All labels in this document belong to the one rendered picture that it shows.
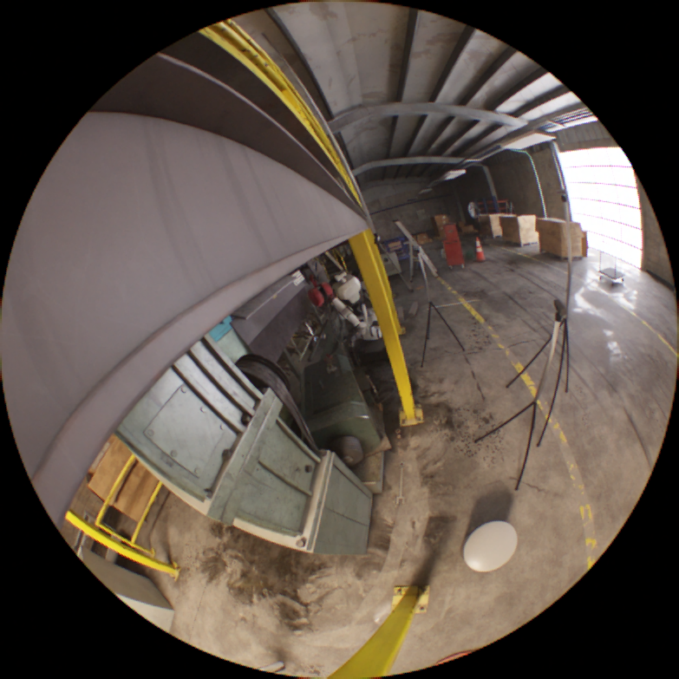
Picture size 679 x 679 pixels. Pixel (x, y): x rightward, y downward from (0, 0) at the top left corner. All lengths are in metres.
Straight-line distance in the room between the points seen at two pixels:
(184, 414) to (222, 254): 0.49
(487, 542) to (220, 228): 1.45
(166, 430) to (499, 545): 1.48
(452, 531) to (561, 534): 0.90
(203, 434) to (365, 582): 1.51
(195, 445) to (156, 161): 0.57
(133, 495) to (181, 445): 3.45
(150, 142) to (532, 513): 2.04
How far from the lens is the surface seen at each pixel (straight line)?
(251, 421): 0.68
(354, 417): 1.16
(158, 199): 0.16
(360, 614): 1.85
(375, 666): 0.73
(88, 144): 0.18
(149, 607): 3.18
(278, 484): 0.83
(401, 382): 1.67
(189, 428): 0.60
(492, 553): 1.37
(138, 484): 3.97
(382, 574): 1.74
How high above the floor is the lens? 1.70
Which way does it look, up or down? 27 degrees down
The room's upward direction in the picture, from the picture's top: 24 degrees counter-clockwise
